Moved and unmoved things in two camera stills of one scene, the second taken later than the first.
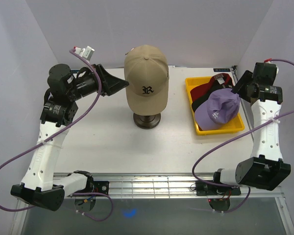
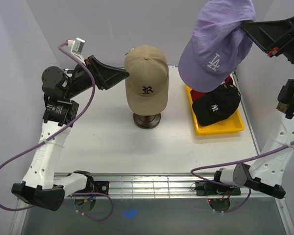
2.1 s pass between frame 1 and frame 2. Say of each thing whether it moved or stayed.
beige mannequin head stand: stayed
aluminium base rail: stayed
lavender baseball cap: moved
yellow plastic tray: stayed
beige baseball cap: stayed
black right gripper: moved
